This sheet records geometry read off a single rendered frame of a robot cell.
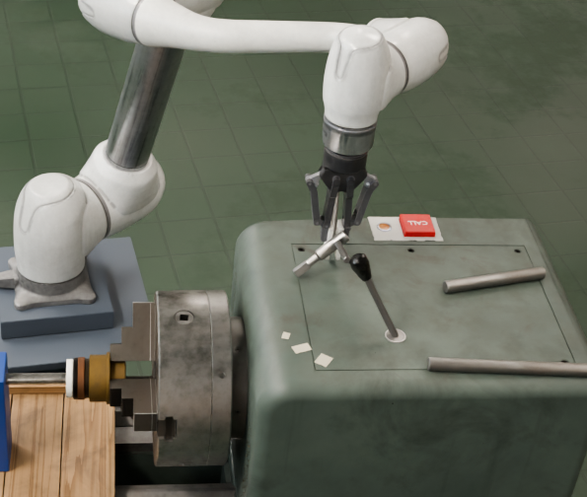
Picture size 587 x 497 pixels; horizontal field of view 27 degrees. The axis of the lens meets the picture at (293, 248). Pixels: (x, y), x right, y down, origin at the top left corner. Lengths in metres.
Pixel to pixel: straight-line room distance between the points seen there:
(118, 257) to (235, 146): 1.93
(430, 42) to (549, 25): 4.16
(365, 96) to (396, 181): 2.82
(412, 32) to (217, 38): 0.35
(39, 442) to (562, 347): 0.98
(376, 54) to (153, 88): 0.75
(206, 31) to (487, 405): 0.82
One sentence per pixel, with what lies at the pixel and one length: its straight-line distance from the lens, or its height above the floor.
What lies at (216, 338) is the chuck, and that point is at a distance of 2.11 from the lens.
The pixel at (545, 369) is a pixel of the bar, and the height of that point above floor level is 1.27.
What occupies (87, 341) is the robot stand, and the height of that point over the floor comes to 0.75.
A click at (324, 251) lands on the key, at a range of 2.19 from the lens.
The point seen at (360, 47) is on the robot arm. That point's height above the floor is 1.71.
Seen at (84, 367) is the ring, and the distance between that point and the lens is 2.21.
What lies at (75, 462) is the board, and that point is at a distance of 2.37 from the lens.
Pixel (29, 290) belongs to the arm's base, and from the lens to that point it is 2.84.
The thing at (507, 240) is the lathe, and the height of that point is 1.26.
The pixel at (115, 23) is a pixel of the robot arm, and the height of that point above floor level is 1.55.
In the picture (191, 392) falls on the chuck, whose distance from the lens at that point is 2.10.
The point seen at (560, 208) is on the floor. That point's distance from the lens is 4.87.
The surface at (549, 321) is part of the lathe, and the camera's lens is 2.23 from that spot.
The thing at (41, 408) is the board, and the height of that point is 0.89.
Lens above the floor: 2.61
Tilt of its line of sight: 36 degrees down
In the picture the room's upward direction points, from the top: 7 degrees clockwise
